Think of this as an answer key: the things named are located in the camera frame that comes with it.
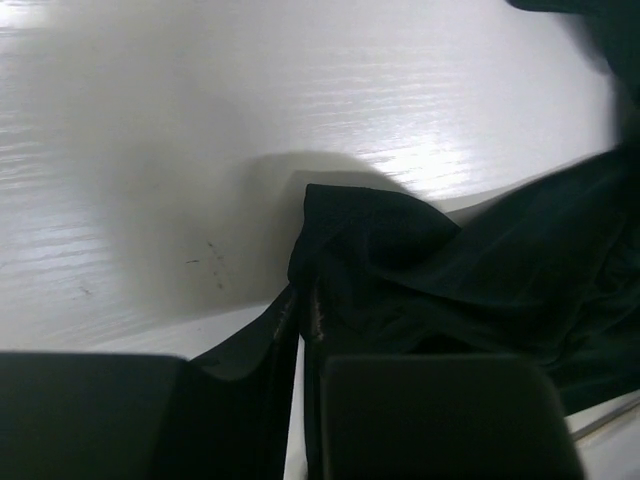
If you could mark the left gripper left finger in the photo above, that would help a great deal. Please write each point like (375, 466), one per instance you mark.
(222, 415)

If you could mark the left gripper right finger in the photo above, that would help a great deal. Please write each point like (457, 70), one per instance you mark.
(462, 416)

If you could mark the black shorts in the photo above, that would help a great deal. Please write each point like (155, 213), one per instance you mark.
(549, 272)

